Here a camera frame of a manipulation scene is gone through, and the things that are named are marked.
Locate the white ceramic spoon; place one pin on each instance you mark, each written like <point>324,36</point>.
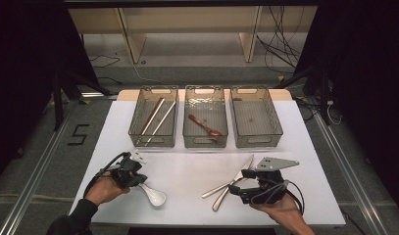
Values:
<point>156,197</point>

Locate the black frame bar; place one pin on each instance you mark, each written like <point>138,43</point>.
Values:
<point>187,3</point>

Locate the silver table knife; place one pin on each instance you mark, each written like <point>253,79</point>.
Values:
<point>244,169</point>

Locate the black curtain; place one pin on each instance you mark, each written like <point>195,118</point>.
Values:
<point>24,65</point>
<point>367,65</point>

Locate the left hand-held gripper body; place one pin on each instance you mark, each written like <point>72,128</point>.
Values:
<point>125,173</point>

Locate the silver fork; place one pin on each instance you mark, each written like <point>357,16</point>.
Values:
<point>215,192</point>

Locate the black tripod stand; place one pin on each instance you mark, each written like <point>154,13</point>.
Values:
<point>58,104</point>
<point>324,98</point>

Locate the person's left hand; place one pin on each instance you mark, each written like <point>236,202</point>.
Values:
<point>104,191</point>

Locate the brown chopstick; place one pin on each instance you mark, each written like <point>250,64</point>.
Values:
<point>149,118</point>

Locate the brown wooden spoon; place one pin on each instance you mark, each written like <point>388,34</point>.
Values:
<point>203,124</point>

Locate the white table sheet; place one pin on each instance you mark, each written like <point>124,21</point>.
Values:
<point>180,182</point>

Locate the white chopstick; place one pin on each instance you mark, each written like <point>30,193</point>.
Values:
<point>154,115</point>
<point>161,122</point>

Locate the aluminium floor rail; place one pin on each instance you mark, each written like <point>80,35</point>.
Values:
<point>350,176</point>
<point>33,186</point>

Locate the person's right hand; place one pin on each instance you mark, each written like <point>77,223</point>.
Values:
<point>285,212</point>

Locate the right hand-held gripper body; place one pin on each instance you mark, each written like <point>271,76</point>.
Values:
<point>269,192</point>

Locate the clear grey plastic bin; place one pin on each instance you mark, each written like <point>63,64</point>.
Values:
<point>254,119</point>
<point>205,111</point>
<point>169,130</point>

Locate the beige wooden desk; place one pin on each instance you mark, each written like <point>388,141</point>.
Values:
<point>187,19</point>

